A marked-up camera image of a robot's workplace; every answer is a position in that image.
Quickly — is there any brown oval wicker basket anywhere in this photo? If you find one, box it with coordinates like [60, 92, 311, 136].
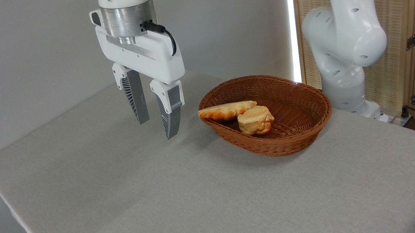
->
[194, 64, 339, 168]

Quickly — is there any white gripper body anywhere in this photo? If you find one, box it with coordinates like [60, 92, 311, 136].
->
[89, 0, 188, 95]

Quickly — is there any long golden bread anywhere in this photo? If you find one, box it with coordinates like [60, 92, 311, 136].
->
[197, 99, 260, 125]

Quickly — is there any grey tablecloth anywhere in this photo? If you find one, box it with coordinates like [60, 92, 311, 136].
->
[0, 31, 415, 233]

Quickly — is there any round golden bread roll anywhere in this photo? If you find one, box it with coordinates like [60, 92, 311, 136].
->
[236, 103, 277, 138]

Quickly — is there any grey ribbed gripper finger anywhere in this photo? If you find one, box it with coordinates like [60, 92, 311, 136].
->
[149, 75, 190, 141]
[111, 59, 151, 128]

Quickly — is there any white power strip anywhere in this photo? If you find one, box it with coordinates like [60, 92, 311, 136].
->
[386, 111, 415, 130]

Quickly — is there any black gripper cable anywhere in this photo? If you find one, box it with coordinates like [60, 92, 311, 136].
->
[140, 17, 179, 61]

